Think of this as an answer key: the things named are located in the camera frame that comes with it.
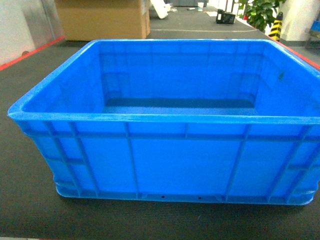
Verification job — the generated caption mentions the large blue plastic crate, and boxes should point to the large blue plastic crate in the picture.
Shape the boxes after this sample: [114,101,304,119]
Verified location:
[7,39,320,205]

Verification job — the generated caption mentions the small black device box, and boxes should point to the small black device box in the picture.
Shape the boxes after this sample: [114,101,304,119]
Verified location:
[215,9,236,25]

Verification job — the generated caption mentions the large brown cardboard box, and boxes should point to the large brown cardboard box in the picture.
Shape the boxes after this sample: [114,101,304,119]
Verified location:
[55,0,151,41]

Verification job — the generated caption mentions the white object behind cardboard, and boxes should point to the white object behind cardboard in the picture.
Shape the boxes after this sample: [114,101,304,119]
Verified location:
[150,0,172,19]

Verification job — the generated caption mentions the yellow black striped bollard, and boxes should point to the yellow black striped bollard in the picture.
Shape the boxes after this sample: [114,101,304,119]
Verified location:
[268,12,283,42]

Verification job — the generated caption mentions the green potted plant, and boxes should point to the green potted plant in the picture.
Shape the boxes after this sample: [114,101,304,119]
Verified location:
[239,0,286,33]

